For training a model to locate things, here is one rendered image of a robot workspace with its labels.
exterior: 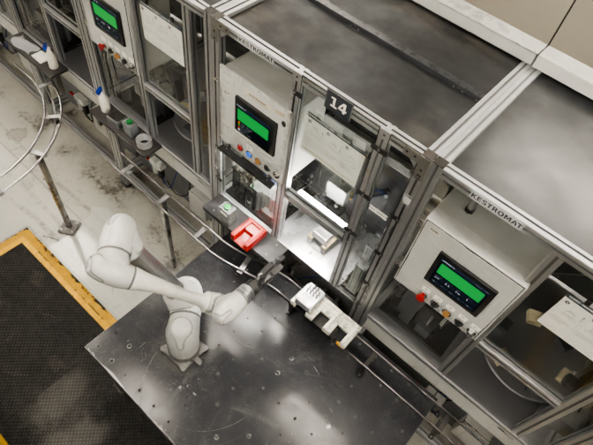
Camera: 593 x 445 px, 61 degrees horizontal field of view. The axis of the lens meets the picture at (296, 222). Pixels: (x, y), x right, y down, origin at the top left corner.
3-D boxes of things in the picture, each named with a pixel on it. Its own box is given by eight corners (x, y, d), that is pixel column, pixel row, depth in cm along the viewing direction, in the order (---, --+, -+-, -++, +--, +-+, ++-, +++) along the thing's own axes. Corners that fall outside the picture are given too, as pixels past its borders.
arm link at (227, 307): (239, 289, 228) (227, 288, 239) (213, 311, 220) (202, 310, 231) (251, 307, 230) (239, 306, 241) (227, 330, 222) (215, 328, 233)
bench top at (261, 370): (86, 349, 260) (84, 346, 257) (234, 231, 312) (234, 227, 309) (304, 588, 212) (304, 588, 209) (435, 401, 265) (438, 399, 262)
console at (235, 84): (216, 141, 255) (214, 65, 218) (256, 115, 269) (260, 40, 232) (277, 188, 242) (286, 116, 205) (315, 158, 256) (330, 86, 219)
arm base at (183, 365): (188, 379, 253) (187, 375, 249) (159, 349, 260) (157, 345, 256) (214, 353, 262) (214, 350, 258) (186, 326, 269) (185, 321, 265)
